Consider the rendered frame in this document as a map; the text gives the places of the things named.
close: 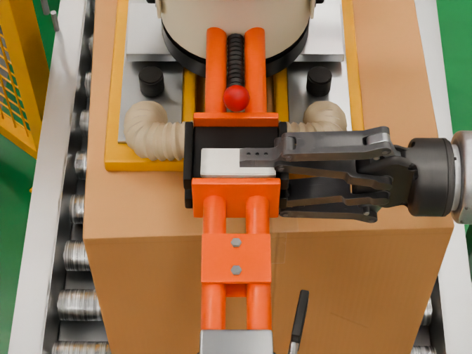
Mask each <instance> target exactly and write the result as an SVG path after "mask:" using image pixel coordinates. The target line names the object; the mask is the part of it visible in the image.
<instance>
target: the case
mask: <svg viewBox="0 0 472 354"><path fill-rule="evenodd" d="M353 12H354V21H355V36H356V44H357V52H358V67H359V75H360V90H361V99H362V113H363V122H364V130H367V129H372V128H376V127H379V126H387V127H388V128H389V129H390V137H391V142H392V144H394V145H400V146H403V147H406V148H407V147H408V145H409V142H410V141H411V139H413V138H439V137H438V130H437V125H436V121H435V113H434V109H433V102H432V97H431V90H430V86H429V81H428V74H427V70H426V62H425V58H424V51H423V46H422V42H421V35H420V31H419V23H418V19H417V12H416V7H415V2H414V0H353ZM116 14H117V0H96V6H95V19H94V32H93V57H92V70H91V96H90V109H89V122H88V147H87V160H86V185H85V198H84V224H83V237H82V238H83V241H84V246H85V250H86V255H87V258H88V263H89V266H90V269H91V274H92V278H93V283H94V286H95V289H96V294H97V297H98V302H99V306H100V311H101V314H102V317H103V322H104V325H105V331H106V334H107V339H108V342H109V345H110V350H111V354H197V353H199V335H200V332H201V301H202V283H201V262H202V228H203V218H195V217H194V216H193V208H191V209H187V208H185V189H184V187H183V171H107V170H106V169H105V166H104V152H105V137H106V128H107V112H108V104H109V95H110V80H111V71H112V56H113V47H114V31H115V23H116ZM377 219H378V221H377V222H376V223H366V222H363V221H357V220H353V219H330V218H287V217H281V216H280V215H279V216H278V217H277V218H270V246H271V275H272V282H271V303H272V332H273V352H274V353H276V354H287V353H288V350H289V344H290V340H291V332H292V328H293V324H294V318H295V314H296V308H297V305H298V301H299V294H300V291H301V290H302V289H303V290H307V291H309V300H308V307H307V312H306V318H305V322H304V326H303V332H302V336H301V342H300V346H299V351H298V352H297V354H410V353H411V351H412V347H413V345H414V341H415V338H416V337H417V333H418V331H419V327H420V324H421V321H422V319H423V316H424V313H425V310H426V307H427V305H428V301H429V299H430V296H431V292H432V291H433V287H434V284H435V281H436V278H437V276H438V273H439V270H440V267H441V264H442V261H443V259H444V256H445V252H446V250H447V246H448V244H449V242H450V238H451V236H452V232H453V230H454V220H453V218H452V216H451V213H449V214H448V215H446V217H430V216H413V215H411V214H410V212H409V211H408V208H407V207H406V206H404V205H400V206H393V207H390V208H383V207H382V208H381V209H380V210H379V211H378V212H377ZM225 329H247V298H246V297H226V298H225Z"/></svg>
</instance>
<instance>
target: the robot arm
mask: <svg viewBox="0 0 472 354"><path fill-rule="evenodd" d="M295 144H296V145H295ZM276 171H278V172H287V173H295V174H301V175H308V176H319V177H312V178H298V179H291V180H289V187H288V189H287V208H285V209H281V208H279V215H280V216H281V217H287V218H330V219H353V220H357V221H363V222H366V223H376V222H377V221H378V219H377V212H378V211H379V210H380V209H381V208H382V207H383V208H390V207H395V206H400V205H404V206H406V207H407V208H408V211H409V212H410V214H411V215H413V216H430V217H446V215H448V214H449V213H451V216H452V218H453V220H454V221H455V222H456V223H458V224H472V131H458V132H456V133H455V134H454V135H453V137H452V140H451V142H450V141H449V140H448V139H446V138H413V139H411V141H410V142H409V145H408V147H403V146H400V145H394V144H392V142H391V137H390V129H389V128H388V127H387V126H379V127H376V128H372V129H367V130H364V131H313V132H287V133H283V134H282V137H278V138H276V139H275V140H274V147H272V148H202V153H201V171H200V176H201V177H202V178H275V177H276ZM351 185H352V192H351Z"/></svg>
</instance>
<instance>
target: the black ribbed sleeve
mask: <svg viewBox="0 0 472 354"><path fill-rule="evenodd" d="M227 40H228V43H227V45H228V47H227V49H228V56H227V57H228V60H227V61H228V64H227V66H228V69H227V71H228V74H227V76H228V78H227V80H228V83H227V84H228V87H230V86H232V85H235V84H237V85H241V86H244V47H243V45H244V37H243V36H242V35H241V34H236V33H235V34H231V35H230V36H228V38H227ZM228 87H227V88H228Z"/></svg>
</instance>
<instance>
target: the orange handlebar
mask: <svg viewBox="0 0 472 354"><path fill-rule="evenodd" d="M244 87H245V88H246V89H247V90H248V92H249V96H250V101H249V104H248V106H247V107H246V109H245V112H267V98H266V39H265V30H264V29H263V28H261V27H254V28H251V29H249V30H248V31H246V32H245V34H244ZM226 89H227V34H226V32H224V31H223V30H222V29H220V28H218V27H210V28H209V29H207V31H206V82H205V112H227V107H226V106H225V105H224V102H223V94H224V92H225V90H226ZM271 282H272V275H271V246H270V215H269V201H268V199H267V198H266V197H263V196H252V197H249V198H248V199H247V200H246V234H226V200H225V199H224V198H222V197H220V196H209V197H206V198H205V199H204V201H203V228H202V262H201V283H202V301H201V330H203V329H225V298H226V297H246V298H247V329H270V330H272V303H271Z"/></svg>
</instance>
